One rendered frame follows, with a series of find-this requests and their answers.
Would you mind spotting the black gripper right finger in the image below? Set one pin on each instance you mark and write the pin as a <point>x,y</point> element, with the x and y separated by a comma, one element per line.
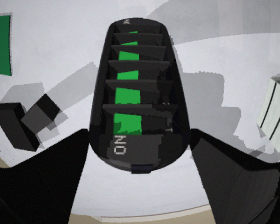
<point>239,187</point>

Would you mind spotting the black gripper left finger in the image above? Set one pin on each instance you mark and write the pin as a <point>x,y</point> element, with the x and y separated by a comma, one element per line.
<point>41,189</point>

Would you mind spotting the dark grey switch panel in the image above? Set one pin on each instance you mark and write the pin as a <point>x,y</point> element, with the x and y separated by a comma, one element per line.
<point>138,120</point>

